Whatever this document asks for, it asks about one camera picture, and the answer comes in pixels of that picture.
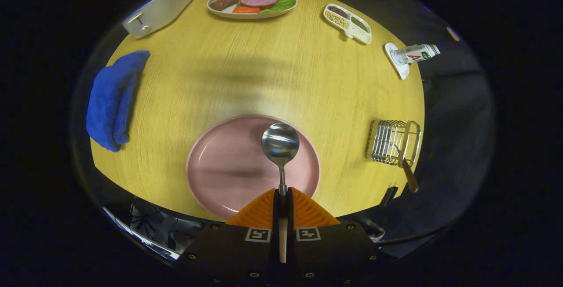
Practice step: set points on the black table clamp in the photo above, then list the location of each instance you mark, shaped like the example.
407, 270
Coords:
404, 190
389, 195

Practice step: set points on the metal cutlery rack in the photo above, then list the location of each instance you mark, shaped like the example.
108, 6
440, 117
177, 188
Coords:
387, 142

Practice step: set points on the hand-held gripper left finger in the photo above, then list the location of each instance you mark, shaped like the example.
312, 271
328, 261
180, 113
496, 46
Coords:
276, 216

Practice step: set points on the white divided tray of beans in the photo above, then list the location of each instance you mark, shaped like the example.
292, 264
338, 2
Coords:
349, 25

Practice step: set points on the blue cloth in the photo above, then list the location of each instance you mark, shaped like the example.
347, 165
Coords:
112, 102

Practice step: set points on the pink plate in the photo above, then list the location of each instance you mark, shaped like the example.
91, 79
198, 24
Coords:
224, 168

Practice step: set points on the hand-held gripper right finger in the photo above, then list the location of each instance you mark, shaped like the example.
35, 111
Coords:
290, 216

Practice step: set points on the white coaster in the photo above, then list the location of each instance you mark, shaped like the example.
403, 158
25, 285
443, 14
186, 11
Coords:
402, 70

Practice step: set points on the white toaster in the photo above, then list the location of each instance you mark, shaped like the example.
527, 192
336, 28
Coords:
162, 8

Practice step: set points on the green lettuce leaf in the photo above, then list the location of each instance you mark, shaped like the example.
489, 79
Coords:
286, 3

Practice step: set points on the grey plate of food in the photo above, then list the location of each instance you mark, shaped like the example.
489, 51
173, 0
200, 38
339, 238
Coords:
220, 12

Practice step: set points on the red tomato slice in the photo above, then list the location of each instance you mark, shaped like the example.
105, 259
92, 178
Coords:
245, 9

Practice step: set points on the white bottle with green label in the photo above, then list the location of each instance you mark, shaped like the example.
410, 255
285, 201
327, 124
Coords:
413, 54

